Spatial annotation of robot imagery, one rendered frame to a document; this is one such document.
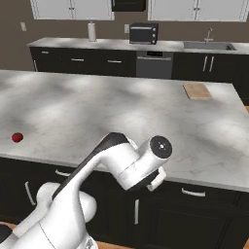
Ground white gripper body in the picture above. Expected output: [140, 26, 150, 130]
[146, 168, 168, 193]

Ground white paper towel roll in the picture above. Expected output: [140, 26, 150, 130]
[87, 20, 98, 43]

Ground black base cupboards with drawers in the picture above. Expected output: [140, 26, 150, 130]
[29, 46, 137, 78]

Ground black base cupboards under sink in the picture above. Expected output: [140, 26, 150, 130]
[171, 52, 249, 105]

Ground black drawer front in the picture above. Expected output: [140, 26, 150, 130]
[160, 178, 242, 208]
[41, 160, 109, 183]

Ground wooden cutting board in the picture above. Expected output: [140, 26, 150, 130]
[183, 83, 214, 101]

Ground silver tap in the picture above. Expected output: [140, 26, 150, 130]
[203, 26, 215, 45]

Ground silver drawer handle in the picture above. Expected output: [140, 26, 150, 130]
[53, 168, 73, 178]
[181, 187, 207, 198]

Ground white wall cupboards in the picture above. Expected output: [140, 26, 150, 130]
[29, 0, 116, 21]
[147, 0, 249, 22]

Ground red apple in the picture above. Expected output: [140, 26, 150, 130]
[11, 131, 24, 144]

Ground silver cupboard door handle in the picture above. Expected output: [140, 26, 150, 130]
[133, 198, 141, 226]
[23, 181, 37, 207]

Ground steel sink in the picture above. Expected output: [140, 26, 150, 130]
[183, 41, 237, 52]

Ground grey dishwasher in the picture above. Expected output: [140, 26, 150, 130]
[135, 50, 174, 80]

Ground black toaster oven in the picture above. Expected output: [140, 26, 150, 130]
[128, 22, 160, 46]

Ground black cupboard door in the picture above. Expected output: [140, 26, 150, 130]
[142, 197, 242, 249]
[85, 176, 144, 242]
[0, 157, 45, 225]

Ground black range hood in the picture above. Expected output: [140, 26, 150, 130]
[111, 0, 147, 13]

